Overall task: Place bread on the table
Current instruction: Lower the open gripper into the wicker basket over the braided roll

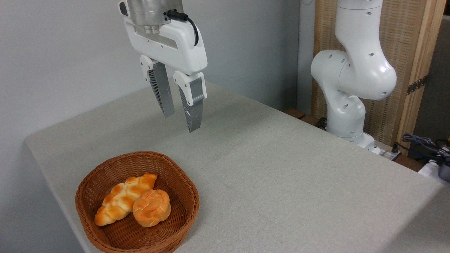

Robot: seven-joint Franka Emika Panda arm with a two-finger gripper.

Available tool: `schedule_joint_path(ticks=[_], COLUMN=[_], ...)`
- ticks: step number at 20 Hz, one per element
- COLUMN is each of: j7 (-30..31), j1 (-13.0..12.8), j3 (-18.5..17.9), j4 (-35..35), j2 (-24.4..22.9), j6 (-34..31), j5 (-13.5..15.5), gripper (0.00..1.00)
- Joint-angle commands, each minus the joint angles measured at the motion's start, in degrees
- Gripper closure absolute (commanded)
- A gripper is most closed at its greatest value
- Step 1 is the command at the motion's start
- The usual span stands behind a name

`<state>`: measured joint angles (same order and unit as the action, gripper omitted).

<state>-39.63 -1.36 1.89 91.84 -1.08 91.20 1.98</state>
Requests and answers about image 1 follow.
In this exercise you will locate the long braided bread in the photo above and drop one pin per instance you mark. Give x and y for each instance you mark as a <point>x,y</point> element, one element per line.
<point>119,200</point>

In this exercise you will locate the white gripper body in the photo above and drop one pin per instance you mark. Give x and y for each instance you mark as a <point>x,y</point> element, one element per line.
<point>175,45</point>

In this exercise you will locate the round knotted bread roll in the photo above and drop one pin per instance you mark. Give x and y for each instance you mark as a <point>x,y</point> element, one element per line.
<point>152,208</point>

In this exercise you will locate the brown wicker basket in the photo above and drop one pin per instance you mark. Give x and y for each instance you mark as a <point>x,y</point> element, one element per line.
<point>105,175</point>

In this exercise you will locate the metal screen hinge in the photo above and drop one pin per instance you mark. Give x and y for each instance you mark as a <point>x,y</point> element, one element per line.
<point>417,84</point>

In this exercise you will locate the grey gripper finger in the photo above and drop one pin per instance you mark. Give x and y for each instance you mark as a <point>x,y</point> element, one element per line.
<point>194,105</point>
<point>161,88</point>

